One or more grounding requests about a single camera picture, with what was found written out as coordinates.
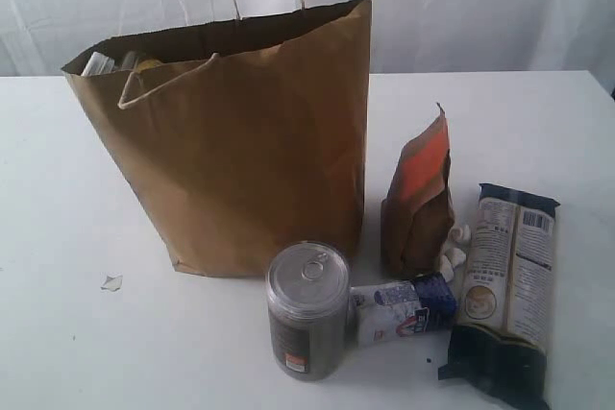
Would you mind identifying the brown pouch with orange band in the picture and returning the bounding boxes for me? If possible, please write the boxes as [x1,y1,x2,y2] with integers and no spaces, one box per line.
[381,109,455,279]

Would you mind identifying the brown paper bag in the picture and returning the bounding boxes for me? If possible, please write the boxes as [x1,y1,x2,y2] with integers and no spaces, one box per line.
[62,0,372,277]

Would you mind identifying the yellow millet bottle white cap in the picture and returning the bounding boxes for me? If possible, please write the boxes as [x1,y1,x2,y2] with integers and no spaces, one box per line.
[120,51,163,73]

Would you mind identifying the pull-tab can dark grains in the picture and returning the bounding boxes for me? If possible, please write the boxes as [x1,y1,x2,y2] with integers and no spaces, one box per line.
[266,241,350,381]

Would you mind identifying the white and blue carton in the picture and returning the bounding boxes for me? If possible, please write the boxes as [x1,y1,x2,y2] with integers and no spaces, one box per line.
[351,273,457,347]

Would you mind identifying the white lump lower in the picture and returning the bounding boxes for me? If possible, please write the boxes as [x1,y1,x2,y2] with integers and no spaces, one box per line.
[438,254,455,283]

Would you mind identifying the clear jar with gold lid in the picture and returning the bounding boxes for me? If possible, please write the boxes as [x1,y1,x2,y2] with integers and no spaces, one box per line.
[81,51,119,77]

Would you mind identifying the small torn plastic scrap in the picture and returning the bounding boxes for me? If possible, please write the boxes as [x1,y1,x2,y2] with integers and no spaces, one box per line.
[100,275,123,293]

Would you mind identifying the long noodle package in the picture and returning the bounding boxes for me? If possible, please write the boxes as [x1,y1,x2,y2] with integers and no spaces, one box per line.
[438,183,559,409]

